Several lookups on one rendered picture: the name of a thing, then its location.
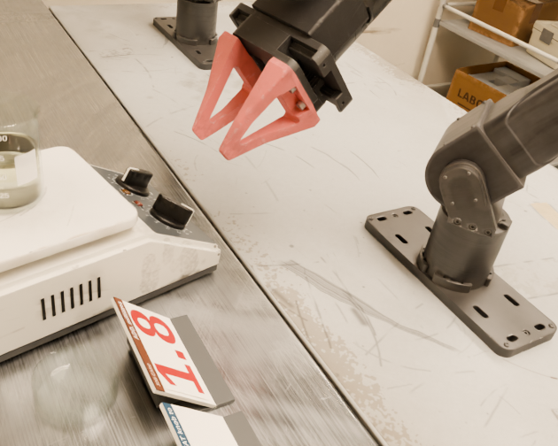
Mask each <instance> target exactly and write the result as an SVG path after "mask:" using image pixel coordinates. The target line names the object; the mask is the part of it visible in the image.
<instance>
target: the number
mask: <svg viewBox="0 0 558 446"><path fill-rule="evenodd" d="M173 408H174V407H173ZM174 411H175V414H176V416H177V418H178V419H179V421H180V423H181V425H182V428H183V430H184V433H185V434H186V436H187V438H188V440H189V442H190V445H191V446H234V445H233V443H232V442H231V440H230V439H229V436H228V434H227V432H226V431H225V429H224V427H223V425H222V424H221V421H220V419H219V418H215V417H212V416H208V415H204V414H200V413H196V412H193V411H186V410H182V409H178V408H174Z"/></svg>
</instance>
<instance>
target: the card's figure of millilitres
mask: <svg viewBox="0 0 558 446"><path fill-rule="evenodd" d="M123 303H124V302H123ZM124 305H125V307H126V309H127V311H128V314H129V316H130V318H131V320H132V322H133V324H134V326H135V328H136V331H137V333H138V334H139V337H140V339H141V341H142V343H143V346H144V347H145V349H146V351H147V353H148V355H149V358H150V360H151V362H152V364H153V366H154V368H155V370H156V372H157V374H158V377H159V379H160V381H161V383H162V385H163V387H164V388H166V389H170V390H173V391H176V392H180V393H183V394H187V395H190V396H196V397H200V398H203V399H206V400H209V398H208V396H207V394H206V392H205V391H204V389H203V387H202V385H201V383H200V381H199V379H198V377H197V376H196V374H195V372H194V370H193V368H192V366H191V365H190V362H189V360H188V359H187V357H186V355H185V353H184V352H183V350H182V347H181V345H180V343H179V342H178V340H177V339H176V337H175V335H174V332H173V330H172V328H171V327H170V326H169V324H168V322H167V319H166V318H163V317H161V316H159V315H156V314H154V313H151V312H149V311H145V310H143V309H140V308H138V307H135V306H133V305H131V304H126V303H124Z"/></svg>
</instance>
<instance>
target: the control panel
mask: <svg viewBox="0 0 558 446"><path fill-rule="evenodd" d="M91 167H92V168H93V169H94V170H95V171H96V172H97V173H99V174H100V175H101V176H102V177H103V178H104V179H105V180H106V181H107V182H108V183H109V184H110V185H111V186H112V187H113V188H115V189H116V190H117V191H118V192H119V193H120V194H121V195H122V196H123V197H124V198H125V199H126V200H127V201H128V202H129V203H131V204H132V205H133V206H134V207H135V208H136V210H137V214H138V217H139V218H140V219H141V220H142V221H143V222H144V223H145V224H146V225H147V226H148V227H149V228H150V229H151V230H152V231H154V232H155V233H157V234H161V235H170V236H175V237H180V238H185V239H191V240H195V241H201V242H209V243H216V242H214V241H213V240H212V239H211V238H210V237H209V236H208V235H206V234H205V233H204V232H203V231H202V230H201V229H200V228H198V227H197V226H196V225H195V224H194V223H193V222H191V221H189V223H188V224H186V227H185V228H184V229H183V230H180V229H175V228H172V227H169V226H167V225H165V224H163V223H161V222H160V221H158V220H157V219H155V218H154V217H153V216H152V215H151V213H150V210H151V208H152V206H153V204H154V202H155V201H156V199H157V197H158V195H159V192H158V191H157V190H156V189H155V188H153V187H152V186H151V185H150V184H149V185H148V187H147V189H149V191H150V194H149V196H139V195H136V194H134V193H132V192H130V194H127V193H125V192H123V191H122V189H124V188H123V187H122V186H120V185H119V184H118V183H117V182H116V180H115V179H116V178H117V176H120V175H123V174H122V173H116V172H113V171H110V170H106V169H103V168H99V167H96V166H93V165H91ZM135 200H137V201H140V202H141V203H143V206H141V205H138V204H136V203H135Z"/></svg>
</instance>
